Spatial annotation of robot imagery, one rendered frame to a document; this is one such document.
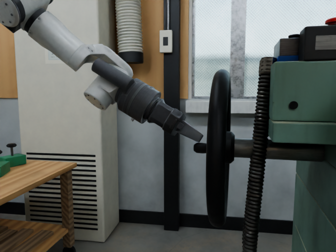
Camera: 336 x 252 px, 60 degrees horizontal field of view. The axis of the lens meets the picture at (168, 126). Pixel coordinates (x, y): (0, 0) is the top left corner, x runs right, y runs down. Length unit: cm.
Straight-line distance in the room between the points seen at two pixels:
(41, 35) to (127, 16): 113
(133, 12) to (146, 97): 119
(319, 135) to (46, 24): 58
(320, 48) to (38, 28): 55
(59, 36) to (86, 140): 111
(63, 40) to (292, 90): 49
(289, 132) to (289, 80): 8
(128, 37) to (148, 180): 93
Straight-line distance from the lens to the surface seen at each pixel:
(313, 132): 46
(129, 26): 179
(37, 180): 140
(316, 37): 48
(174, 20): 185
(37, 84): 187
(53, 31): 72
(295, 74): 48
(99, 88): 69
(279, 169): 198
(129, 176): 204
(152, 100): 67
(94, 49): 72
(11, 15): 69
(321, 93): 48
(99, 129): 171
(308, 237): 69
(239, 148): 54
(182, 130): 67
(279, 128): 46
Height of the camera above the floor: 92
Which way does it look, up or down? 7 degrees down
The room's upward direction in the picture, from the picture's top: straight up
